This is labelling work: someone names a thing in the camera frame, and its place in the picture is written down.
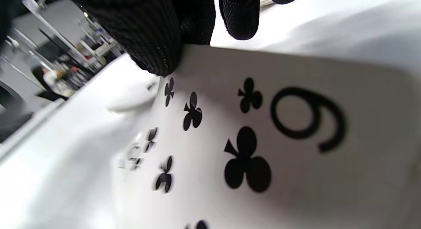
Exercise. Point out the person's right hand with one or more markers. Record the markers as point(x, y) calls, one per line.
point(148, 25)

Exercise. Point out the white metal shelf rack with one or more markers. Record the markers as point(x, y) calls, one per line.
point(65, 51)

